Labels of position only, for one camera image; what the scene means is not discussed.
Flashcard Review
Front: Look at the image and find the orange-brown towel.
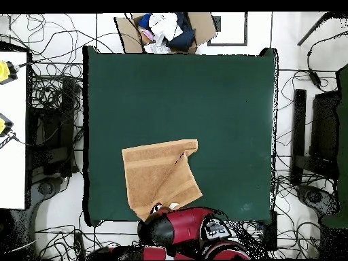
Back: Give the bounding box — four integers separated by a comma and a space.
121, 139, 203, 222

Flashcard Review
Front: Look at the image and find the dark green table cloth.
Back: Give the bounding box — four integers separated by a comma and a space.
82, 46, 279, 226

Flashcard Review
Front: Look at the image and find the black equipment stand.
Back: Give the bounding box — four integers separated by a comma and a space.
26, 77, 83, 178

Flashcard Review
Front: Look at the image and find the white table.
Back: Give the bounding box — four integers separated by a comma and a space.
0, 51, 29, 211

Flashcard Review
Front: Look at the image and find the navy blue garment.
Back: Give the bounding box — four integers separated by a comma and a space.
137, 12, 196, 53

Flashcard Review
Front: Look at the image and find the pink garment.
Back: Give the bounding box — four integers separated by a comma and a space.
142, 29, 156, 42

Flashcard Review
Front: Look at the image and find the brown cardboard box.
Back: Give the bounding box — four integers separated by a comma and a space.
114, 12, 218, 54

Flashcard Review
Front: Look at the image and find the yellow and black device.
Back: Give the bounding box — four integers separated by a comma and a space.
0, 113, 15, 139
0, 60, 19, 86

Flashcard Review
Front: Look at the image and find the black chair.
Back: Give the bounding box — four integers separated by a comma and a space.
289, 88, 341, 186

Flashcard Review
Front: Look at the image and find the white garment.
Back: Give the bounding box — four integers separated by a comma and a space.
147, 12, 184, 42

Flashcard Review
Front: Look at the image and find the green cloth-covered table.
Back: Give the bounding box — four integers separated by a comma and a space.
320, 63, 348, 229

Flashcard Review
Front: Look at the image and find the black power adapter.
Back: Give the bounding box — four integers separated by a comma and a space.
308, 69, 324, 90

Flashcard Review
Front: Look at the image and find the black rod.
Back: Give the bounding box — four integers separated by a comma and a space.
296, 12, 332, 47

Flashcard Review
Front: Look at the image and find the black cable tangle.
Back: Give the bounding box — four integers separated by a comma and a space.
7, 13, 142, 260
230, 67, 341, 260

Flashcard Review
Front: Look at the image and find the black rectangular floor frame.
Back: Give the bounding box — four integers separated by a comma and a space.
207, 12, 249, 48

